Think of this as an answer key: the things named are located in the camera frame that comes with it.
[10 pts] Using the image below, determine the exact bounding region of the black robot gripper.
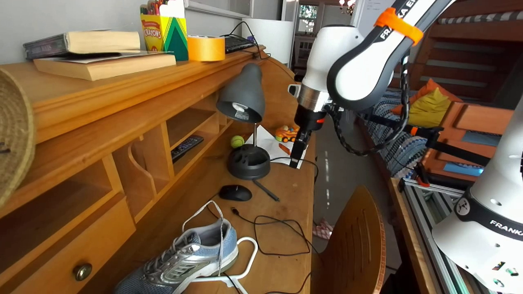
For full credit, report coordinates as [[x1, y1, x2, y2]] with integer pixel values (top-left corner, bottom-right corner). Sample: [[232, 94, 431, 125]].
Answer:
[[287, 83, 328, 169]]

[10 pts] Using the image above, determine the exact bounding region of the grey desk lamp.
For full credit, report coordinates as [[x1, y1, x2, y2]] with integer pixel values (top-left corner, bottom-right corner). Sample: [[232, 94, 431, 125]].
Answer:
[[223, 19, 321, 184], [215, 61, 272, 181]]

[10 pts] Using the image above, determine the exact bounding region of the black orange-jointed mount arm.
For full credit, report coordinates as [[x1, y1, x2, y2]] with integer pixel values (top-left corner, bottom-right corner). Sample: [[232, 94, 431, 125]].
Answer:
[[369, 110, 493, 166]]

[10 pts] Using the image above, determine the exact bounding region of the orange yellow toy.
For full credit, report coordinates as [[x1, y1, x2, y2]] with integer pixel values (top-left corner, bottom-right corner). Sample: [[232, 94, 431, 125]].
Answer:
[[272, 123, 300, 145]]

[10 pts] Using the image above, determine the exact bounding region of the white paper sheet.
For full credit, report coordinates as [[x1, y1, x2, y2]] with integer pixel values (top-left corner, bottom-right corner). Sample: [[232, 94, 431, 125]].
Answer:
[[245, 123, 310, 169]]

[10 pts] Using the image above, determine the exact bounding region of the black pen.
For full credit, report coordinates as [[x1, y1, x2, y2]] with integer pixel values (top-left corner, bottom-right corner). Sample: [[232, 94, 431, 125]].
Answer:
[[251, 177, 282, 203]]

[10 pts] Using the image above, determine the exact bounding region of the black computer mouse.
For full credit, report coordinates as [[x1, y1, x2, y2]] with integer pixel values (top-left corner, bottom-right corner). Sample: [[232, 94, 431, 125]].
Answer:
[[217, 182, 253, 202]]

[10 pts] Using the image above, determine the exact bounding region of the small pink floor item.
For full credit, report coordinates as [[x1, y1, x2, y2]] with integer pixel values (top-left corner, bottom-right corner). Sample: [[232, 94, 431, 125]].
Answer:
[[312, 216, 335, 241]]

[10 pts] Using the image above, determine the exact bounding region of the dark background shelf unit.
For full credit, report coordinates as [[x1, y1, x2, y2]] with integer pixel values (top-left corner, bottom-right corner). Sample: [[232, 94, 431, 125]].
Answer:
[[292, 30, 315, 79]]

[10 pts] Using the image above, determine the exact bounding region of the striped blue bedding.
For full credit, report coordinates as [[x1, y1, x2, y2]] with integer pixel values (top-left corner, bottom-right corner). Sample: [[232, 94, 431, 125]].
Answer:
[[361, 87, 433, 176]]

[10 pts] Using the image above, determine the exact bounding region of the wooden chair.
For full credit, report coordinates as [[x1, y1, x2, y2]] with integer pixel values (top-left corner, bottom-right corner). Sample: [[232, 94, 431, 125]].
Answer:
[[317, 185, 388, 294]]

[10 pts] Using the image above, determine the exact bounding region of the black remote control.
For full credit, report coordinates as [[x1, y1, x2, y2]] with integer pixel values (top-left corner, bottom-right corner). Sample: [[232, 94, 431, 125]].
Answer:
[[169, 133, 205, 163]]

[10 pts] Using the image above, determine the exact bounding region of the white clothes hanger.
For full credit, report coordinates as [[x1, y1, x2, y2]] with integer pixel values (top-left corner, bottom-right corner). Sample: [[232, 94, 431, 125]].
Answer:
[[181, 199, 259, 294]]

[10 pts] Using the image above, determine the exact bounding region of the black power strip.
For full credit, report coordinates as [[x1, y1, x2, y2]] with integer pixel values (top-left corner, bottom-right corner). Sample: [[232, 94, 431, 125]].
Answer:
[[222, 32, 258, 55]]

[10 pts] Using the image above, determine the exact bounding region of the yellow-green pillow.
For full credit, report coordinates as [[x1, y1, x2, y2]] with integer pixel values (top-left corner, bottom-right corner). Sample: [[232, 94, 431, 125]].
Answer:
[[406, 86, 454, 130]]

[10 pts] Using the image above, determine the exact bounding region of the yellow tape roll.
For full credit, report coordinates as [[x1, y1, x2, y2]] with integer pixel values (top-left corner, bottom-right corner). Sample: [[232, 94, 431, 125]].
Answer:
[[186, 34, 227, 63]]

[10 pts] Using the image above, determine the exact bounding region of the orange pillow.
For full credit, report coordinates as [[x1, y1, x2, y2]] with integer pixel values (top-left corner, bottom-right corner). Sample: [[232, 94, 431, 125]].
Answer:
[[405, 76, 465, 118]]

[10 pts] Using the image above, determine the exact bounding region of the grey blue sneaker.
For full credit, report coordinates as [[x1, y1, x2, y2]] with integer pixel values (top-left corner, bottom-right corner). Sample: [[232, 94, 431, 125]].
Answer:
[[112, 216, 241, 294]]

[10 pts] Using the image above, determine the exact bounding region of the yellow green crayon box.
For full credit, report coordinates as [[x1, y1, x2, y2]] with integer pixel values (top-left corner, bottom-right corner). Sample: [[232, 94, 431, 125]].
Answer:
[[138, 0, 189, 63]]

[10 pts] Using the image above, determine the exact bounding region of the wooden roll-top desk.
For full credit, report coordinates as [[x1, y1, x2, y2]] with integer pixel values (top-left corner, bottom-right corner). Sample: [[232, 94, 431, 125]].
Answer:
[[0, 47, 320, 294]]

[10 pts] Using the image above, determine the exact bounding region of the flat tan book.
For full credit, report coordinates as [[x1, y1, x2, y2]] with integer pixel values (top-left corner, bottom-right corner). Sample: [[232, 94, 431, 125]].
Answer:
[[32, 50, 178, 83]]

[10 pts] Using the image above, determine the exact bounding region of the thick dark-covered book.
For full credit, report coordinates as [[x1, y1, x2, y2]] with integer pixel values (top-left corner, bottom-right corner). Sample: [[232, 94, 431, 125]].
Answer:
[[21, 29, 142, 61]]

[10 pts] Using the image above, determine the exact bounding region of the round metal drawer knob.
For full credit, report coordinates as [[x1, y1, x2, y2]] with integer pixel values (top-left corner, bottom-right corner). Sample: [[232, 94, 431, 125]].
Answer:
[[71, 261, 93, 282]]

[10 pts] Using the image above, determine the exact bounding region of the woven straw basket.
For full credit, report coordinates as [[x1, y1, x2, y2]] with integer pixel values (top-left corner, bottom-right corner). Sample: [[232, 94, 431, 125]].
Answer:
[[0, 68, 37, 208]]

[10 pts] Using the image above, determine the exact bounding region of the thin black cable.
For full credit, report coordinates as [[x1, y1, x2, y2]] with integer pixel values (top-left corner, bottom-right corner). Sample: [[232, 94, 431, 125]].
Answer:
[[230, 205, 315, 294]]

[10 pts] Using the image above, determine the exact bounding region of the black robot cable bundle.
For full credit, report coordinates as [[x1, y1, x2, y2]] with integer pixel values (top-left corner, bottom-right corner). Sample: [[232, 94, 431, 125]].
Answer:
[[325, 50, 413, 159]]

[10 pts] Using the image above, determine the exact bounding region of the aluminium frame robot table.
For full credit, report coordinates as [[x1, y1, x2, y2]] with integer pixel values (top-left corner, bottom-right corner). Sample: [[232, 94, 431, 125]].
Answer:
[[387, 174, 480, 294]]

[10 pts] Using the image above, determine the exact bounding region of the orange cable strap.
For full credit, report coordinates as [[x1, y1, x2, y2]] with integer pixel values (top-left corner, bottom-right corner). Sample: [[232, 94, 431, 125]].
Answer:
[[372, 4, 426, 47]]

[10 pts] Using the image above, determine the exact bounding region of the wooden bunk bed frame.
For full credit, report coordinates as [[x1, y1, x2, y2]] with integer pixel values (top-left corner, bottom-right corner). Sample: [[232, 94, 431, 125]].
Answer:
[[398, 0, 523, 105]]

